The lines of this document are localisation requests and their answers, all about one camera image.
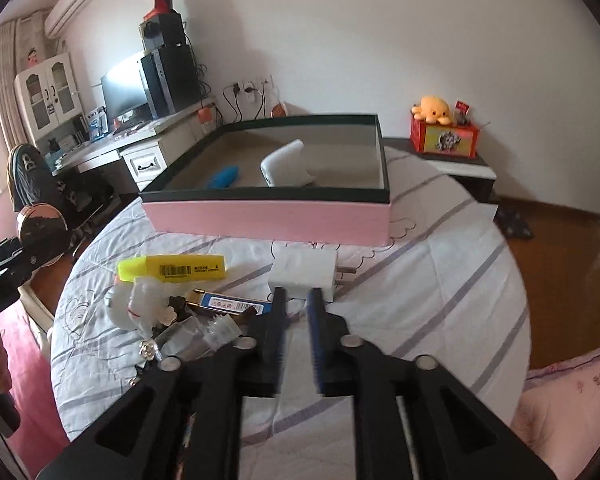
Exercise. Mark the red printed box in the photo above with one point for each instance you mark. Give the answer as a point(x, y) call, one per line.
point(445, 137)

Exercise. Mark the yellow highlighter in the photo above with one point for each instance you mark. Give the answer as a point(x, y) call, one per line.
point(180, 266)

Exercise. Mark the white pink brick figure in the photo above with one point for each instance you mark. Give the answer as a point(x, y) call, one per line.
point(137, 305)

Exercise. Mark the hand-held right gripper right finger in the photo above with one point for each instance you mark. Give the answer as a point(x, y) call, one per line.
point(315, 332)

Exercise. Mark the pink box with green rim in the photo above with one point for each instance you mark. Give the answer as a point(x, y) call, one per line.
point(265, 222)

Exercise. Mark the rose gold round disc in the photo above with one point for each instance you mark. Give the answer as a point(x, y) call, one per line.
point(42, 232)

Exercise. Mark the pink quilt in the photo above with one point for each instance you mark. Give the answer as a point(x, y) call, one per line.
point(570, 410)

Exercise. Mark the beige curtain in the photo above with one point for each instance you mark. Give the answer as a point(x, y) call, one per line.
point(12, 85)

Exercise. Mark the black speaker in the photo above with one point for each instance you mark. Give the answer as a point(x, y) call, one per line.
point(172, 80)

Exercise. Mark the dark slippers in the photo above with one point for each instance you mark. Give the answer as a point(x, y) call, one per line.
point(515, 223)

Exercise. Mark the red triangular item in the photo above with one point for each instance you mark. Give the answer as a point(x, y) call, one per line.
point(159, 2)

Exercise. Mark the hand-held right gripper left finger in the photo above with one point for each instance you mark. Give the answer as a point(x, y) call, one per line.
point(280, 320)

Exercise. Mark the blue white boxes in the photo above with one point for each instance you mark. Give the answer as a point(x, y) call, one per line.
point(96, 124)

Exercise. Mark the blue ridged object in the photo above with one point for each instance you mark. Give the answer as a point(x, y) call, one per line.
point(226, 176)

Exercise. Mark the dark topped nightstand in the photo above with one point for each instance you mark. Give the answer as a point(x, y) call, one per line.
point(472, 175)

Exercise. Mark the orange white figurine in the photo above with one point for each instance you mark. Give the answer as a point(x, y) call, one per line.
point(280, 109)

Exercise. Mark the gold lighter with blue label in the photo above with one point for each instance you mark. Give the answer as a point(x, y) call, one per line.
point(230, 304)

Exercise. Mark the orange octopus plush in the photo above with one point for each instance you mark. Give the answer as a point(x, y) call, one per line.
point(432, 109)

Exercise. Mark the white plastic device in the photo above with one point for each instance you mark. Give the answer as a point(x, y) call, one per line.
point(286, 165)

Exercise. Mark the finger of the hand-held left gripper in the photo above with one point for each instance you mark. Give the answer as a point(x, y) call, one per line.
point(7, 260)

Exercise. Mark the white wall outlet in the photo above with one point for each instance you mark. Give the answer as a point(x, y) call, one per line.
point(254, 82)

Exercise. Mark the white desk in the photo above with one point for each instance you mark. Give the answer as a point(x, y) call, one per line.
point(145, 157)

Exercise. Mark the black boxes on tower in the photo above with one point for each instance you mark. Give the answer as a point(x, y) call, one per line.
point(162, 30)

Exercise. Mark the small red tag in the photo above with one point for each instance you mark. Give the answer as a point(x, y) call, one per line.
point(462, 106)

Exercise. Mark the red floor mat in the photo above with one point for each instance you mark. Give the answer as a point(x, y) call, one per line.
point(27, 375)

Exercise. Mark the white charger adapter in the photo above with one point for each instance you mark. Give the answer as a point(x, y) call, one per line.
point(302, 270)

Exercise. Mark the white glass-door cabinet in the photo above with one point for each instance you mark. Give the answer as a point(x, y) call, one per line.
point(47, 92)

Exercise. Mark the black computer monitor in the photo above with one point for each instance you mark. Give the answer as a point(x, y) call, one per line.
point(122, 87)

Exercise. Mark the orange capped bottle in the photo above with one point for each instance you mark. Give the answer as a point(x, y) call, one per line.
point(206, 117)

